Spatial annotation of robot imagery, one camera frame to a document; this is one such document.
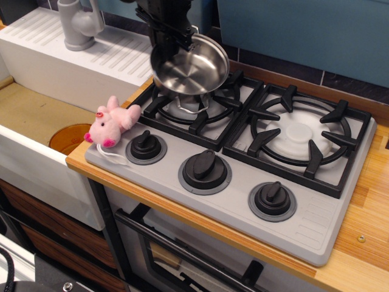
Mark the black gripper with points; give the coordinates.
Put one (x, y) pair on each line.
(169, 27)

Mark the stainless steel pan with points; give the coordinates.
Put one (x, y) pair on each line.
(189, 77)

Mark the black left stove knob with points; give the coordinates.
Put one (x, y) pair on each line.
(146, 149)

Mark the black stove knob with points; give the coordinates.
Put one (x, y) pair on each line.
(272, 202)
(205, 173)
(146, 149)

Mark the black middle stove knob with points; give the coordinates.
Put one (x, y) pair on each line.
(205, 173)

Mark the grey toy stove top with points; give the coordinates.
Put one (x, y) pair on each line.
(309, 234)

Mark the black right stove knob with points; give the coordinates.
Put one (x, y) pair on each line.
(272, 202)

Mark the black left burner grate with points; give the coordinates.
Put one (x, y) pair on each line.
(209, 121)

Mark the black burner grate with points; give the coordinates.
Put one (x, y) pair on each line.
(316, 143)
(209, 121)

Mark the grey toy faucet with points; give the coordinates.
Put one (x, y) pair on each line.
(80, 27)

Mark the pink stuffed pig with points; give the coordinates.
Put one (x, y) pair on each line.
(111, 121)

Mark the white toy sink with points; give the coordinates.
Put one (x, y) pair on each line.
(46, 87)

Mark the black right burner grate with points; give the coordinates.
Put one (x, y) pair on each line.
(316, 143)

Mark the orange plastic bowl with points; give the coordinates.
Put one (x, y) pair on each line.
(69, 138)

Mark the wooden drawer fronts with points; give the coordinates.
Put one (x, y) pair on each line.
(62, 240)

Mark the oven door with black handle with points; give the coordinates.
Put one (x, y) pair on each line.
(185, 259)

